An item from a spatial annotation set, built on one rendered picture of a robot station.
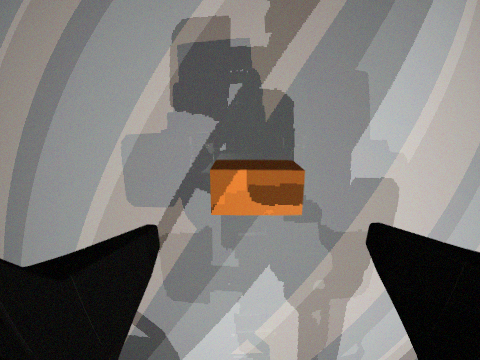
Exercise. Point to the orange block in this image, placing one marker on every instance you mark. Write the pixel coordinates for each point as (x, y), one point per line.
(257, 188)

